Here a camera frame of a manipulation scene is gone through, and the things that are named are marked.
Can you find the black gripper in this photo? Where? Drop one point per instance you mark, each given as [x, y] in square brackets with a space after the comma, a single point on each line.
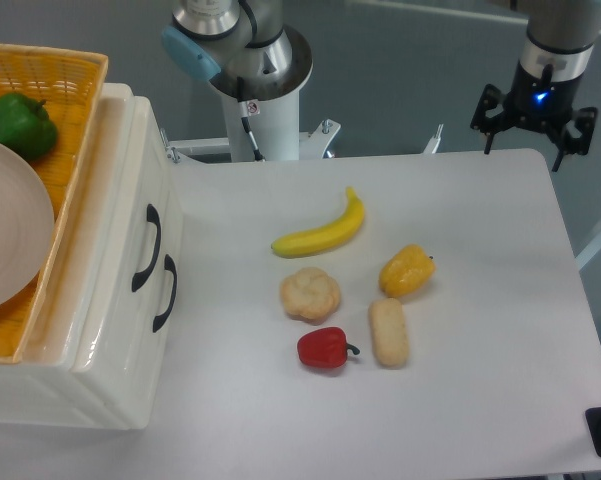
[531, 103]

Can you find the round flower bread roll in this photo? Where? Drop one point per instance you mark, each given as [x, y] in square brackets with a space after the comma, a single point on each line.
[310, 294]

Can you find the yellow bell pepper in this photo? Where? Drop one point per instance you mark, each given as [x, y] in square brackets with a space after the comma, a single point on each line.
[406, 271]

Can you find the oblong bread loaf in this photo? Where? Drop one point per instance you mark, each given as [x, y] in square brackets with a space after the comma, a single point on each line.
[390, 341]

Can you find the white drawer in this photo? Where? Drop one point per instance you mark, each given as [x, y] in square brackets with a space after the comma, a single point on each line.
[153, 288]
[101, 364]

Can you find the white drawer cabinet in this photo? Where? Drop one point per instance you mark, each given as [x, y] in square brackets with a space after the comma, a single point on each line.
[43, 388]

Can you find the green bell pepper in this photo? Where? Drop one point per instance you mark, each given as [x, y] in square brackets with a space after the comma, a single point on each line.
[25, 126]

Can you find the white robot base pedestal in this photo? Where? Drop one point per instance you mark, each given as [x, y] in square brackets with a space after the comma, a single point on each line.
[260, 131]

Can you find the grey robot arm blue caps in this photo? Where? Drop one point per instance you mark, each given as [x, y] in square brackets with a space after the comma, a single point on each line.
[258, 66]

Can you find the red bell pepper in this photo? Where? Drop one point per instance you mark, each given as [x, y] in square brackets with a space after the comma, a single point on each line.
[325, 348]

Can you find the yellow wicker basket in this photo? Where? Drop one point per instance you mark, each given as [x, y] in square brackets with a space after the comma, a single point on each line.
[70, 82]

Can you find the beige round plate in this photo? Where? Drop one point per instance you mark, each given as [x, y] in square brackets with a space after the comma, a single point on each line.
[26, 224]

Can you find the yellow banana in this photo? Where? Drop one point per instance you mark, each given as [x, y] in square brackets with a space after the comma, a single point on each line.
[326, 237]

